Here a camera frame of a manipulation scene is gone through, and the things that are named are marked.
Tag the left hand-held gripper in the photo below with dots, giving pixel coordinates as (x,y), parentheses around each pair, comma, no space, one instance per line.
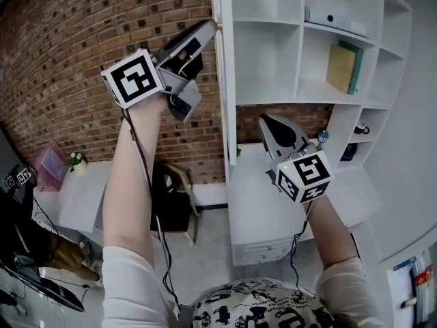
(133,77)

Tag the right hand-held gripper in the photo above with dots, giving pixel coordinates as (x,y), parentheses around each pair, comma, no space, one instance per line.
(304,178)

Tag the white cabinet door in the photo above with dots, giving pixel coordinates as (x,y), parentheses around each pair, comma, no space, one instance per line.
(225,80)

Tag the person's left forearm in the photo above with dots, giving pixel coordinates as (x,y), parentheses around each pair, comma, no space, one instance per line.
(131,183)

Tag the person's right forearm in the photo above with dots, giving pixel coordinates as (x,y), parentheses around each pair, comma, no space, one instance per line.
(333,232)

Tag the white open shelf cabinet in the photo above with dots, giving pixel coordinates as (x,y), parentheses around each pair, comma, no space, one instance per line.
(266,5)

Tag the small green plant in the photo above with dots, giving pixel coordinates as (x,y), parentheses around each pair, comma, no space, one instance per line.
(239,151)

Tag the small blue lantern figurine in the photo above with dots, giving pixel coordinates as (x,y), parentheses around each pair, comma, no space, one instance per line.
(322,140)

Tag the white desk with drawers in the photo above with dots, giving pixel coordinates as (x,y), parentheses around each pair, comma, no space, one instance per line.
(252,203)

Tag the dark blue round object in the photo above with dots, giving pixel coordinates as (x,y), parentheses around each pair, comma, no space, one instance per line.
(350,152)

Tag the black and white mug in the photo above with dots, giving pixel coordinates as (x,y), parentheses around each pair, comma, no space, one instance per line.
(361,129)

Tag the wooden chair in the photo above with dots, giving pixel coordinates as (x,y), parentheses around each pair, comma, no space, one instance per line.
(191,197)

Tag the white flat electronic device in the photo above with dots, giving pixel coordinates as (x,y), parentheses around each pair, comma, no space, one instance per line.
(327,18)

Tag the black bag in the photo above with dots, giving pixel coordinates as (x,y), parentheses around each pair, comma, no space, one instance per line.
(170,207)

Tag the small white potted plant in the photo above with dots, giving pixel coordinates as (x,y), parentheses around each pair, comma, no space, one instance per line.
(78,164)

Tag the pink translucent box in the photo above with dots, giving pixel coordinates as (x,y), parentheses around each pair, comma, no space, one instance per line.
(51,169)

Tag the small white desk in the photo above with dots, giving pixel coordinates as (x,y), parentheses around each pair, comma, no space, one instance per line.
(82,200)

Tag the red tag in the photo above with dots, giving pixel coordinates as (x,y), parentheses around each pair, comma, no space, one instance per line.
(423,278)

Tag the white shirt with black print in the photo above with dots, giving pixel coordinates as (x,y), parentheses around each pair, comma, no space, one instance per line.
(129,285)

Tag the black flat monitor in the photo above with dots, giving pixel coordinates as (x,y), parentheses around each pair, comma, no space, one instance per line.
(44,285)

